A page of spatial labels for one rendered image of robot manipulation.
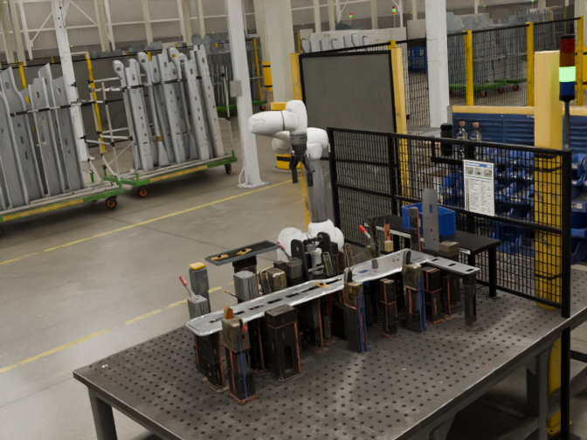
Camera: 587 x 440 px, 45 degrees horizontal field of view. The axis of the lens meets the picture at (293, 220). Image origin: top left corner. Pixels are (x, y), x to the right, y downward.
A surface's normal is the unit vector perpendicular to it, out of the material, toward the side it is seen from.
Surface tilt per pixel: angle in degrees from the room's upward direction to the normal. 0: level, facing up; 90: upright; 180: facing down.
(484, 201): 90
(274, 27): 90
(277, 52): 90
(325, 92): 90
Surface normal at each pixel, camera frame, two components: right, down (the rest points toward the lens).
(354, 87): -0.74, 0.22
